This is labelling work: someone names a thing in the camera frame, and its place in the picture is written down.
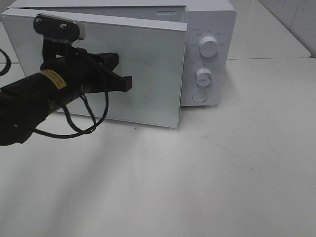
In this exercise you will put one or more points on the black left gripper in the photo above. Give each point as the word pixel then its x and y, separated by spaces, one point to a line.
pixel 76 65

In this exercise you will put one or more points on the white microwave door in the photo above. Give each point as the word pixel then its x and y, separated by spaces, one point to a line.
pixel 151 51

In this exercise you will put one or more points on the round white door button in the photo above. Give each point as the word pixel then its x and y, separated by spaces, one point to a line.
pixel 199 97

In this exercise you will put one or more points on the white timer knob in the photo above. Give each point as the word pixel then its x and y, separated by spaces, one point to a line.
pixel 204 77

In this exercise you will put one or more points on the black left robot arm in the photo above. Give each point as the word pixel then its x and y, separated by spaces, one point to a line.
pixel 26 103

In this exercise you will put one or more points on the white microwave oven body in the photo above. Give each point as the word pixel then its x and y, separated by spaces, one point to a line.
pixel 202 18

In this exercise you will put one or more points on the upper white power knob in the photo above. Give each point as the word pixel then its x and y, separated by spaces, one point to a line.
pixel 208 46

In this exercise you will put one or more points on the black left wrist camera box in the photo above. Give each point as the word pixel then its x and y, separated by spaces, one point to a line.
pixel 58 28

